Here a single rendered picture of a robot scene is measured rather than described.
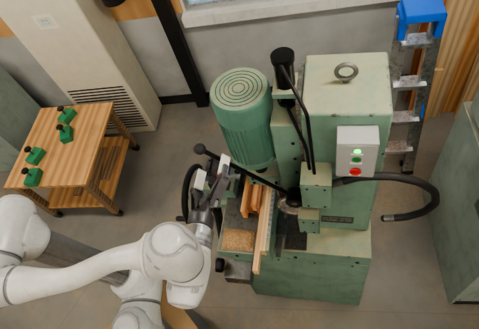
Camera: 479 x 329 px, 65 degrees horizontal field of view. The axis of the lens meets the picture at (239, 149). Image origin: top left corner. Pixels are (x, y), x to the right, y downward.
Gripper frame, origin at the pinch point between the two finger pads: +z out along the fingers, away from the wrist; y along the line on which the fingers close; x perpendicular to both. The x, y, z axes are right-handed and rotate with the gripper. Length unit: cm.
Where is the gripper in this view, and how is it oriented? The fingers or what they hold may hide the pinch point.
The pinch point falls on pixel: (212, 166)
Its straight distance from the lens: 116.2
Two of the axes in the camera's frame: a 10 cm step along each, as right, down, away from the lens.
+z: 1.5, -8.3, 5.4
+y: 5.9, -3.6, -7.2
